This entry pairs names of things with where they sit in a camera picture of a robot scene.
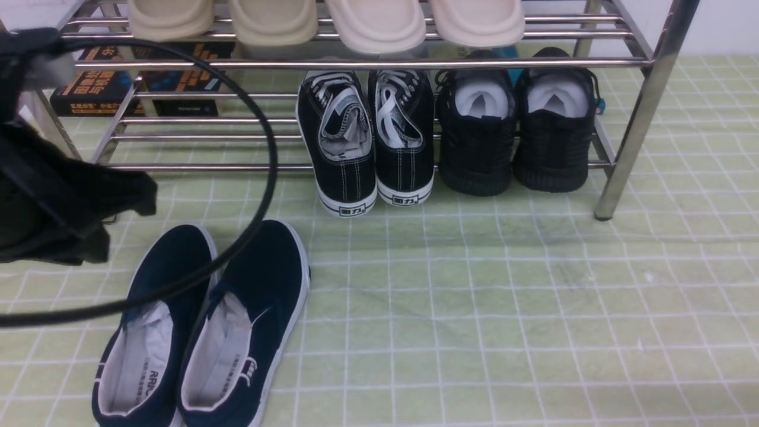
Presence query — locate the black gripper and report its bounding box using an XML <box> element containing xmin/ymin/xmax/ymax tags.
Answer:
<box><xmin>2</xmin><ymin>119</ymin><xmax>158</xmax><ymax>265</ymax></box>

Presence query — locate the navy slip-on shoe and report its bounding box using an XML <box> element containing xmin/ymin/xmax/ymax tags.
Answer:
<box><xmin>177</xmin><ymin>219</ymin><xmax>311</xmax><ymax>426</ymax></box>
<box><xmin>92</xmin><ymin>224</ymin><xmax>218</xmax><ymax>426</ymax></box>

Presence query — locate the stainless steel shoe rack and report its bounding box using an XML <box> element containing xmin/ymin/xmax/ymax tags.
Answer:
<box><xmin>2</xmin><ymin>1</ymin><xmax>699</xmax><ymax>221</ymax></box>

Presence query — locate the black book orange text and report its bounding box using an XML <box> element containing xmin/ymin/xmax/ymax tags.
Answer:
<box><xmin>50</xmin><ymin>42</ymin><xmax>236</xmax><ymax>117</ymax></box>

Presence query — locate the beige slipper far left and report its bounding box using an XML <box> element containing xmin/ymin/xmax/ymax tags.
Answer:
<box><xmin>127</xmin><ymin>1</ymin><xmax>215</xmax><ymax>42</ymax></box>

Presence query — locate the beige slipper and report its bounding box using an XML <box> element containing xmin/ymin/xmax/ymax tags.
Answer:
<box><xmin>228</xmin><ymin>1</ymin><xmax>319</xmax><ymax>47</ymax></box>
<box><xmin>127</xmin><ymin>1</ymin><xmax>215</xmax><ymax>42</ymax></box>

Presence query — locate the black canvas sneaker left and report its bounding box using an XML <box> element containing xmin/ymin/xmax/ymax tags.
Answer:
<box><xmin>295</xmin><ymin>70</ymin><xmax>378</xmax><ymax>218</ymax></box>

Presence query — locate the black canvas sneaker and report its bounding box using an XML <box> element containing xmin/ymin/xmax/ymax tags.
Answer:
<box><xmin>295</xmin><ymin>70</ymin><xmax>378</xmax><ymax>218</ymax></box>
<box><xmin>368</xmin><ymin>69</ymin><xmax>435</xmax><ymax>206</ymax></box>

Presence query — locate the black canvas sneaker right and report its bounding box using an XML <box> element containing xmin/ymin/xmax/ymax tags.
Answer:
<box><xmin>368</xmin><ymin>69</ymin><xmax>435</xmax><ymax>206</ymax></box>

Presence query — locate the cream slipper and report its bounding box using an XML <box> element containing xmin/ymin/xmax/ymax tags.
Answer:
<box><xmin>325</xmin><ymin>1</ymin><xmax>426</xmax><ymax>55</ymax></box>
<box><xmin>429</xmin><ymin>1</ymin><xmax>526</xmax><ymax>48</ymax></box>

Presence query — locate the black knit sneaker left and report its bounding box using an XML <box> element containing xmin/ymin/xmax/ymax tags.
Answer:
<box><xmin>435</xmin><ymin>68</ymin><xmax>517</xmax><ymax>197</ymax></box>

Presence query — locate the black knit sneaker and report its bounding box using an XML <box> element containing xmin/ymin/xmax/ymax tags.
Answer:
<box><xmin>512</xmin><ymin>66</ymin><xmax>600</xmax><ymax>193</ymax></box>
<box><xmin>435</xmin><ymin>68</ymin><xmax>517</xmax><ymax>197</ymax></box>

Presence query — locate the cream slipper far right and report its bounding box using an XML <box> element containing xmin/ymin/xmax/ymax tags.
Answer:
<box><xmin>429</xmin><ymin>1</ymin><xmax>526</xmax><ymax>48</ymax></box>

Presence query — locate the black knit sneaker right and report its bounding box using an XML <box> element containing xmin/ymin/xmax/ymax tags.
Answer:
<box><xmin>512</xmin><ymin>66</ymin><xmax>600</xmax><ymax>193</ymax></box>

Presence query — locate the black cable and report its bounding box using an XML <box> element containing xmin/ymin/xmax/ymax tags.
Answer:
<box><xmin>0</xmin><ymin>38</ymin><xmax>279</xmax><ymax>329</ymax></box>

